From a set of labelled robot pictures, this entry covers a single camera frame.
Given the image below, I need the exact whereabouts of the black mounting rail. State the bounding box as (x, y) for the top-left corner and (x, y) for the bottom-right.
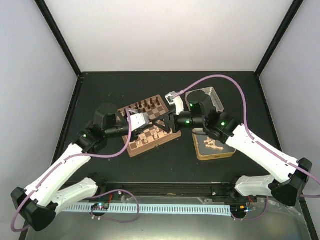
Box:
(100, 182), (248, 203)

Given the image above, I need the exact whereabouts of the right small circuit board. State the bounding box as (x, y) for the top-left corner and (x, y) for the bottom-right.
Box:
(230, 205), (256, 214)

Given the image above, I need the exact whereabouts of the dark rook right corner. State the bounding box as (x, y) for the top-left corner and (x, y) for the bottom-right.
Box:
(155, 97), (160, 106)

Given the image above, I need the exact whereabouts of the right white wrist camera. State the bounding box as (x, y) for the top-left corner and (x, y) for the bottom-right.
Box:
(165, 91), (184, 116)

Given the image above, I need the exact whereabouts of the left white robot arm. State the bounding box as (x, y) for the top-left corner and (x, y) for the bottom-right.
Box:
(10, 103), (152, 232)

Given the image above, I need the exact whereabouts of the gold metal tin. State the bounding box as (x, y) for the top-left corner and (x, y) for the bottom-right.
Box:
(191, 128), (236, 161)

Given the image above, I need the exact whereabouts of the light chess piece pile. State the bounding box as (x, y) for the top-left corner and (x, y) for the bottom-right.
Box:
(203, 137), (224, 151)

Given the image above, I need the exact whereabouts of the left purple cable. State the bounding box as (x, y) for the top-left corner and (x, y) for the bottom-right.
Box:
(10, 107), (141, 232)

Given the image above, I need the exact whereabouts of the wooden chess board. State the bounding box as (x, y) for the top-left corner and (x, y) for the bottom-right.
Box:
(127, 94), (182, 158)

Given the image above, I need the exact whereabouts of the left small circuit board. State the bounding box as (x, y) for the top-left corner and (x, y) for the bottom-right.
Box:
(91, 203), (110, 211)

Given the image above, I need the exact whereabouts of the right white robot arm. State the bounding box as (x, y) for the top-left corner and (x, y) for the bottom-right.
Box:
(152, 90), (312, 207)

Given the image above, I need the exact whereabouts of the light blue cable duct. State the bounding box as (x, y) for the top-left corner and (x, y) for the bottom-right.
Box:
(63, 202), (231, 217)

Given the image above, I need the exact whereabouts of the small circuit board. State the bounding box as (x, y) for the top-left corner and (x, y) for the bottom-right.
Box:
(230, 205), (256, 214)
(91, 203), (110, 211)

